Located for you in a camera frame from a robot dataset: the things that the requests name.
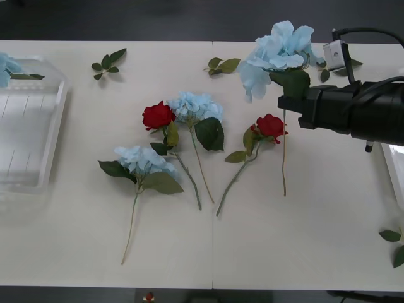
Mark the pale blue artificial flower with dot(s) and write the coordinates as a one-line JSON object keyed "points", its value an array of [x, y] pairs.
{"points": [[142, 159], [195, 104], [4, 63], [284, 41]]}

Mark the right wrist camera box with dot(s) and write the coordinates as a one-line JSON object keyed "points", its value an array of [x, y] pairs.
{"points": [[334, 55]]}

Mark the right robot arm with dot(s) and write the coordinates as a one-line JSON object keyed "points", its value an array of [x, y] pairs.
{"points": [[378, 110]]}

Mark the shallow white box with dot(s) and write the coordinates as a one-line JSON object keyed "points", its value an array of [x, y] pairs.
{"points": [[394, 170], [31, 126]]}

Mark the loose green leaf twig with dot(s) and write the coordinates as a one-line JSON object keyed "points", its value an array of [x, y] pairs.
{"points": [[106, 61], [389, 235], [228, 64], [325, 75]]}

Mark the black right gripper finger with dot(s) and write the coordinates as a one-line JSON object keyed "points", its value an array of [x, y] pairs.
{"points": [[292, 101], [292, 107]]}

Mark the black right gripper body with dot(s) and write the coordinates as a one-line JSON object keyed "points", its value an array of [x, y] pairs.
{"points": [[328, 109]]}

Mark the red artificial rose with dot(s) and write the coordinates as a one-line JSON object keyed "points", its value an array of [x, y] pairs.
{"points": [[158, 115], [269, 126]]}

